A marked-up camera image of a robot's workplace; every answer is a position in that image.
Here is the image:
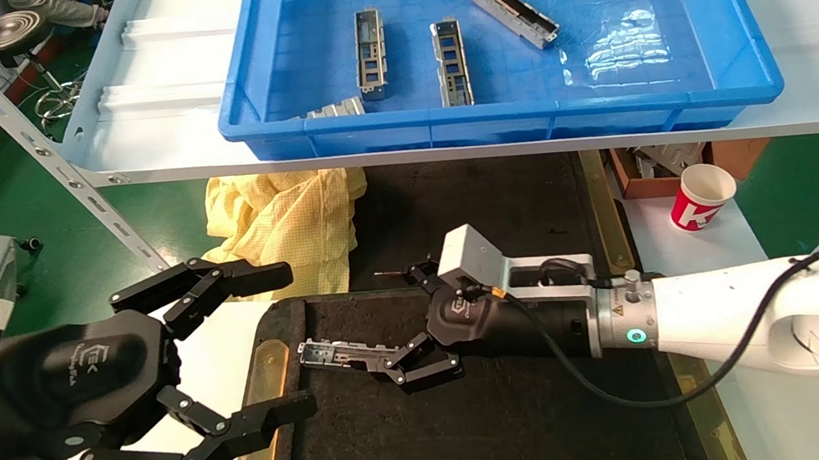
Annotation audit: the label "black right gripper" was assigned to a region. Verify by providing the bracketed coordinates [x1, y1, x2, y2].
[358, 243, 598, 397]

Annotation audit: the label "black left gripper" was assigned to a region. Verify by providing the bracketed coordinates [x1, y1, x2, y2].
[0, 248, 324, 460]

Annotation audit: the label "silver metal housing part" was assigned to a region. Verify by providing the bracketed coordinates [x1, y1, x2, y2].
[296, 330, 405, 381]
[468, 0, 562, 56]

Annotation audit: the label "half-hidden silver metal part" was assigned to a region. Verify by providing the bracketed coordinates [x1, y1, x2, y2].
[296, 95, 366, 121]

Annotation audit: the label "grey metal housing part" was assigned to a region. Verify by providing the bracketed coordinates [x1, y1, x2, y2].
[429, 17, 476, 109]
[351, 7, 392, 102]

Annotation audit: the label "open silver metal housing part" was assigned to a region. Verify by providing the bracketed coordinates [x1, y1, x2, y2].
[468, 0, 562, 56]

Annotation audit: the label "black tray with brass edges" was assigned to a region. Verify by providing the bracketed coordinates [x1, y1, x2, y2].
[337, 142, 637, 301]
[208, 256, 749, 460]

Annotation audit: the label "yellow checked cloth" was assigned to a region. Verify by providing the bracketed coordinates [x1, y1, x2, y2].
[193, 164, 377, 307]

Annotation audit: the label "white shelf board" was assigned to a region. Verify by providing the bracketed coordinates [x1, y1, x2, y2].
[46, 0, 819, 206]

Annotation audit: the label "blue plastic bin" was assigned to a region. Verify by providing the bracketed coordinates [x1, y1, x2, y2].
[206, 0, 788, 175]

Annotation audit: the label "metal parts in cardboard box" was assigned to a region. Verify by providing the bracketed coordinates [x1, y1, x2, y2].
[633, 140, 708, 180]

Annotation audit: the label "red white paper cup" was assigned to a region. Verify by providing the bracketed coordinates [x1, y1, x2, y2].
[666, 160, 741, 235]

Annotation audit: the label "brown cardboard box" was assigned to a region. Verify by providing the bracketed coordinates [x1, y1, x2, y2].
[609, 134, 774, 202]

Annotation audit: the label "seated person in grey trousers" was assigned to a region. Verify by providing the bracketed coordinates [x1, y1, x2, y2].
[7, 0, 123, 36]

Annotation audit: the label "black round stool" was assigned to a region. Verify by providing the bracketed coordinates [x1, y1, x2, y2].
[0, 4, 93, 138]

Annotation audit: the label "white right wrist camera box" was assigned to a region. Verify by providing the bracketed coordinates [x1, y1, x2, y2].
[433, 221, 511, 300]

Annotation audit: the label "silver camera mount bracket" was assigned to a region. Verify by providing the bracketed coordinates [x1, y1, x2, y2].
[491, 248, 599, 307]

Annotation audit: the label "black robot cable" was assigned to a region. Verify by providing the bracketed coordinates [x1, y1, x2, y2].
[458, 236, 819, 427]

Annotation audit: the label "grey perforated shelf post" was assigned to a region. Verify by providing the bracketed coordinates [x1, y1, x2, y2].
[0, 0, 194, 300]

